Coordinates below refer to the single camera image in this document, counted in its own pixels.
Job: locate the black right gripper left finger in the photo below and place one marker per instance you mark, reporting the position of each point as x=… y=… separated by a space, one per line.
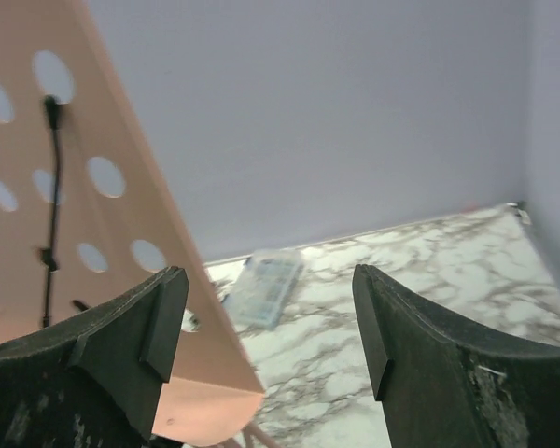
x=95 y=379

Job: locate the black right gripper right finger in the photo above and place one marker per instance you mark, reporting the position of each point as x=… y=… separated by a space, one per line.
x=445 y=380

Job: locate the pink perforated music stand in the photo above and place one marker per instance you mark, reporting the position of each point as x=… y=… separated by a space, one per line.
x=118 y=220

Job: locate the clear plastic compartment box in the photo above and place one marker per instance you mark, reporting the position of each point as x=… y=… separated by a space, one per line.
x=259 y=295

